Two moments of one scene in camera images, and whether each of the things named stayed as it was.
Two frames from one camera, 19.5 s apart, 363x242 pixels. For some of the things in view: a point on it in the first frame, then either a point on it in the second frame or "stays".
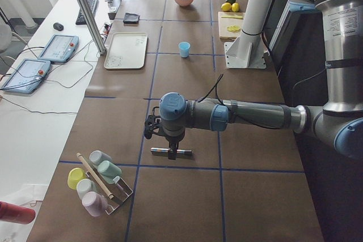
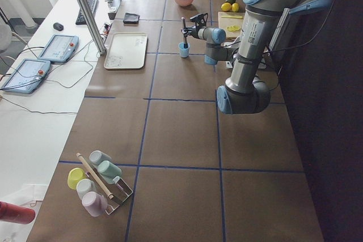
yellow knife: [234, 17] stays
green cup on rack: [109, 171] stays
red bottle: [15, 213] stays
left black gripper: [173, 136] -> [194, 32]
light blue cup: [184, 46] stays
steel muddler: [164, 151] -> [184, 33]
